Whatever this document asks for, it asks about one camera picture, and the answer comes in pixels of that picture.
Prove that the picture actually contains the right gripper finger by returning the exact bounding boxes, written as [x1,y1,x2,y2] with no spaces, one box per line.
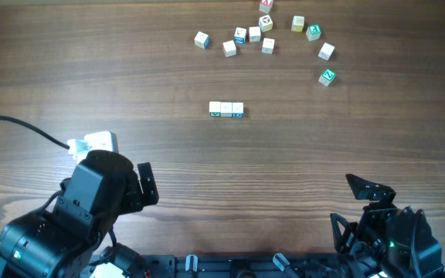
[330,213,351,253]
[345,174,396,202]

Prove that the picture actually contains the wooden block number six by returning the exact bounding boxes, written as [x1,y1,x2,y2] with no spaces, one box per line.
[209,101,221,117]

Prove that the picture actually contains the wooden block number nine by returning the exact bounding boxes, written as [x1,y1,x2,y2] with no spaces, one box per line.
[220,102,233,117]

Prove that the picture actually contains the wooden block red picture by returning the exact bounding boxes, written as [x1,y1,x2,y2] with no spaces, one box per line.
[232,102,244,118]

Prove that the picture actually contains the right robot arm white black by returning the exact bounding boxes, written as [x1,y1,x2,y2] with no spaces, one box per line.
[330,174,445,278]

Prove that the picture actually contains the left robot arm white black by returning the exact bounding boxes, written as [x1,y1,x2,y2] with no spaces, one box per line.
[0,150,158,278]

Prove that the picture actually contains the green Z wooden block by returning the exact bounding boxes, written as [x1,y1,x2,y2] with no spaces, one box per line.
[318,68,337,86]

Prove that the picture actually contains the white wooden block far right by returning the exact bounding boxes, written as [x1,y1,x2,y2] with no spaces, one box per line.
[318,42,335,60]

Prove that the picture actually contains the green letter wooden block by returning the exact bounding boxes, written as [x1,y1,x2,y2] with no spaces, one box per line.
[306,24,321,41]

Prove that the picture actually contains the blue edged wooden block left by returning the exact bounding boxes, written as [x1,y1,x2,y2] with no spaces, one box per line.
[194,32,210,49]

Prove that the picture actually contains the wooden block number one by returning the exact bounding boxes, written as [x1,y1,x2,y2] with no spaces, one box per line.
[262,38,275,54]

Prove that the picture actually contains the wooden block number eight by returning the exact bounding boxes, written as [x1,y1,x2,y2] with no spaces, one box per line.
[222,40,236,57]

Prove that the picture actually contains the yellow plain wooden block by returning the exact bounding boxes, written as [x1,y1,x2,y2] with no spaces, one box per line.
[291,15,305,32]

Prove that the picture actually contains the blue sided wooden block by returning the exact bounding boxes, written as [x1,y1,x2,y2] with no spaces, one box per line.
[234,27,246,44]

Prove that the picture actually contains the wooden block beside blue one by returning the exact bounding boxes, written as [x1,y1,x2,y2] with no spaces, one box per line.
[249,26,261,42]

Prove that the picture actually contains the yellow wooden block with animal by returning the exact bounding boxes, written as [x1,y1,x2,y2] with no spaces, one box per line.
[259,15,273,32]

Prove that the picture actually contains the red X wooden block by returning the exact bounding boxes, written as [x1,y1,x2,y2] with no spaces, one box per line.
[260,0,273,14]

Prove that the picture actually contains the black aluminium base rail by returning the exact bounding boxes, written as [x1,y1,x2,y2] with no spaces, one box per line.
[67,253,413,278]

